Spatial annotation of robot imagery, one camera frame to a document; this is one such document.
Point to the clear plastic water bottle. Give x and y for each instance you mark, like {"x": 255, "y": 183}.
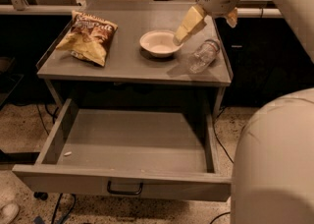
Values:
{"x": 203, "y": 56}

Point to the white paper bowl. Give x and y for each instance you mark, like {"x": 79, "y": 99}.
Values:
{"x": 159, "y": 43}

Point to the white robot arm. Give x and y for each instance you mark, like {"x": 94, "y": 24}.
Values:
{"x": 273, "y": 174}

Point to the black caster wheel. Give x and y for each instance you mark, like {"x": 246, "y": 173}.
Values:
{"x": 41, "y": 195}

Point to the yellow brown chip bag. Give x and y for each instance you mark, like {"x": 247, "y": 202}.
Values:
{"x": 89, "y": 38}

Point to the grey metal cabinet table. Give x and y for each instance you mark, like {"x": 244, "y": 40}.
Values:
{"x": 128, "y": 63}

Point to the white horizontal rail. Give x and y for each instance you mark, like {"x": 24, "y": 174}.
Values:
{"x": 155, "y": 6}

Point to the open grey top drawer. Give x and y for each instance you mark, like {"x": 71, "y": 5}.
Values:
{"x": 172, "y": 152}

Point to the black drawer handle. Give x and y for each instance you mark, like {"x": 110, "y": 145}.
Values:
{"x": 124, "y": 189}

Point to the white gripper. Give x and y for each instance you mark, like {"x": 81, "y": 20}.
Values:
{"x": 220, "y": 1}

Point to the white shoe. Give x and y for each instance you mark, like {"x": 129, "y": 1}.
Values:
{"x": 8, "y": 213}

